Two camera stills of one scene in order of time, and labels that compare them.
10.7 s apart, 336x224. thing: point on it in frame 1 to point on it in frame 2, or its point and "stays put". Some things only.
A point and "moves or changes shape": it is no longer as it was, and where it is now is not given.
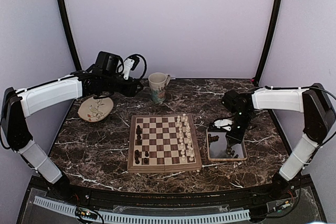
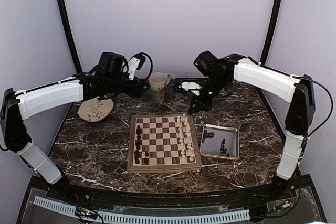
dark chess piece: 137,154 stays put
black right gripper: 237,137 to 202,105
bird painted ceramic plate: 92,109 stays put
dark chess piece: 138,130 stays put
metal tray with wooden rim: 221,147 moves or changes shape
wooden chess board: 163,142 stays put
